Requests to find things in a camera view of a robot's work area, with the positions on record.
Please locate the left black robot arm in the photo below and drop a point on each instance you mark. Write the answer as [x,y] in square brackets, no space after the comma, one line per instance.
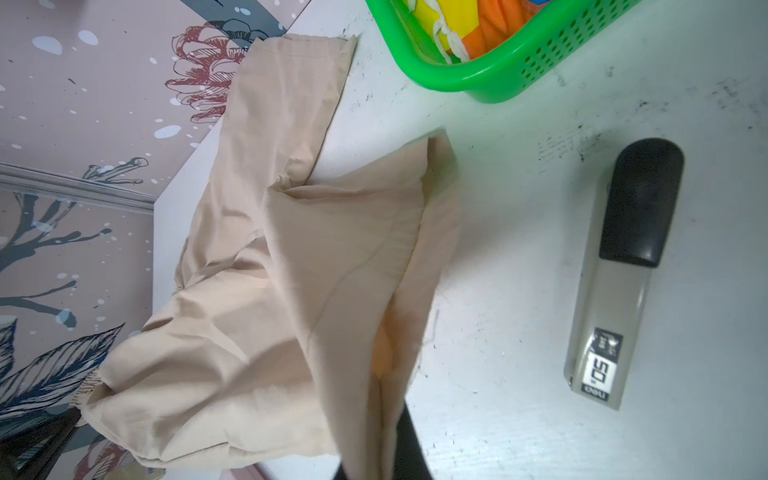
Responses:
[31,454]

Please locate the beige shorts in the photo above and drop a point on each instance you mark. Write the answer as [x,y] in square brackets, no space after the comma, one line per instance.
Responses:
[299,308]

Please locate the multicoloured shorts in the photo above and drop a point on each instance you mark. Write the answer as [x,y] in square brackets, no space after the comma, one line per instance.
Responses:
[463,30]

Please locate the green plastic basket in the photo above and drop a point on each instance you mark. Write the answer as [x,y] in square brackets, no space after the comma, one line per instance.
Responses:
[507,70]

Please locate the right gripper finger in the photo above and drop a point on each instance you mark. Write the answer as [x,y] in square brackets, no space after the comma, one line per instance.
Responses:
[408,461]

